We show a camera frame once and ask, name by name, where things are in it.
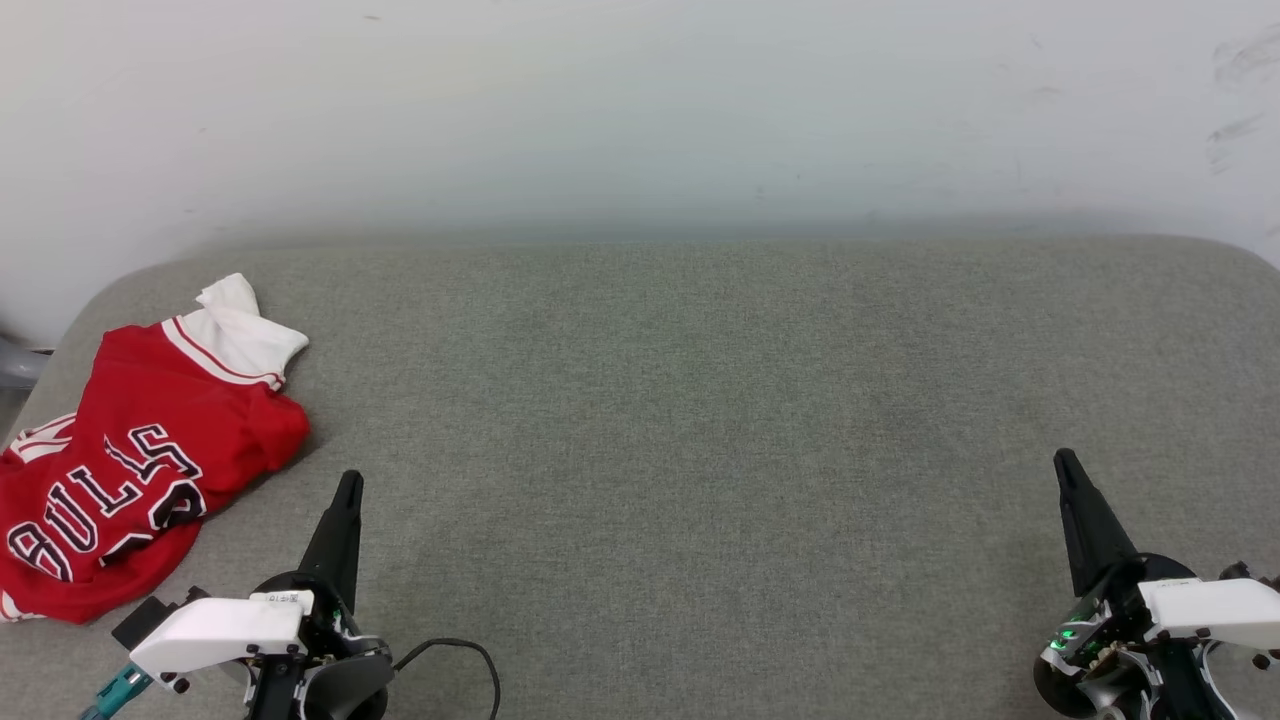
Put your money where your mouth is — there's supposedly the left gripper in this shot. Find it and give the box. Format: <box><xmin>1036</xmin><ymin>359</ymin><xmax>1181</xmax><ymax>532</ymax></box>
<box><xmin>246</xmin><ymin>471</ymin><xmax>397</xmax><ymax>720</ymax></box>

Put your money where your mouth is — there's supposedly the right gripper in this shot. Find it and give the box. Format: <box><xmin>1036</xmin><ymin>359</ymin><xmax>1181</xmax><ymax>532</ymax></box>
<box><xmin>1033</xmin><ymin>448</ymin><xmax>1280</xmax><ymax>720</ymax></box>

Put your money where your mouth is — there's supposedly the red Bulls basketball jersey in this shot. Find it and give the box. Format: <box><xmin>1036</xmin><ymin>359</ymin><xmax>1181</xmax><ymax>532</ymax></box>
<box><xmin>0</xmin><ymin>273</ymin><xmax>311</xmax><ymax>625</ymax></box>

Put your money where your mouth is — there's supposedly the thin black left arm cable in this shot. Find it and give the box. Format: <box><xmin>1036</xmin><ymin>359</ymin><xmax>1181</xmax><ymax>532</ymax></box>
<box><xmin>392</xmin><ymin>637</ymin><xmax>502</xmax><ymax>720</ymax></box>

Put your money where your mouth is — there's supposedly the teal camera cable plug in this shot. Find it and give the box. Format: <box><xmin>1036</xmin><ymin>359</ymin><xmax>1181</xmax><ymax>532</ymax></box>
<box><xmin>79</xmin><ymin>664</ymin><xmax>153</xmax><ymax>720</ymax></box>

